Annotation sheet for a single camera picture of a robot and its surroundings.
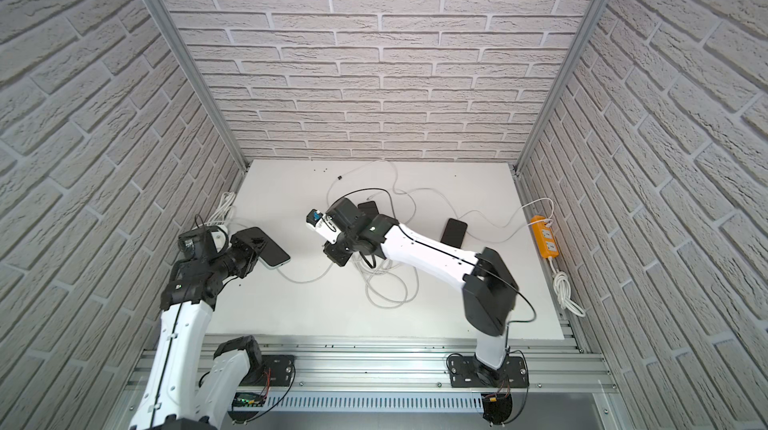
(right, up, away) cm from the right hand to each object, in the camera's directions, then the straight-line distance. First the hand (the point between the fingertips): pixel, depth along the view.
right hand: (319, 256), depth 78 cm
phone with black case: (+41, +3, +22) cm, 47 cm away
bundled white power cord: (-44, +14, +32) cm, 56 cm away
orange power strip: (+72, +1, +22) cm, 75 cm away
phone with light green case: (-11, +1, -2) cm, 12 cm away
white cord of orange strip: (+69, -12, +7) cm, 70 cm away
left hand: (-14, +7, -1) cm, 16 cm away
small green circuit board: (-15, -33, -8) cm, 37 cm away
